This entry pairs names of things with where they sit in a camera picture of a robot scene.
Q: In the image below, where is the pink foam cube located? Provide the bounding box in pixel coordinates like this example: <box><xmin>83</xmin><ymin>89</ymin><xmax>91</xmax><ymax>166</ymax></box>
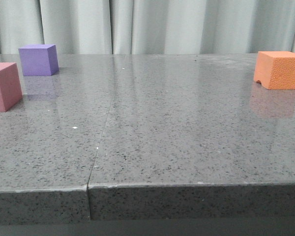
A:
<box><xmin>0</xmin><ymin>62</ymin><xmax>23</xmax><ymax>112</ymax></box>

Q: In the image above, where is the grey-white curtain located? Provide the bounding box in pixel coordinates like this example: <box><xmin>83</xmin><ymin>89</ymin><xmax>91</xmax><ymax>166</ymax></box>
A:
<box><xmin>0</xmin><ymin>0</ymin><xmax>295</xmax><ymax>54</ymax></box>

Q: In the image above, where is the purple foam cube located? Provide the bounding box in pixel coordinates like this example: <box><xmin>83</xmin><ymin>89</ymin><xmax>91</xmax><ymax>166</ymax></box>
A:
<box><xmin>18</xmin><ymin>44</ymin><xmax>59</xmax><ymax>76</ymax></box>

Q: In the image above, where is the orange foam cube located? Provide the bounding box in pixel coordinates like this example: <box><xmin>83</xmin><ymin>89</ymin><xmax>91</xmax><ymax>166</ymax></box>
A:
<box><xmin>253</xmin><ymin>51</ymin><xmax>295</xmax><ymax>90</ymax></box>

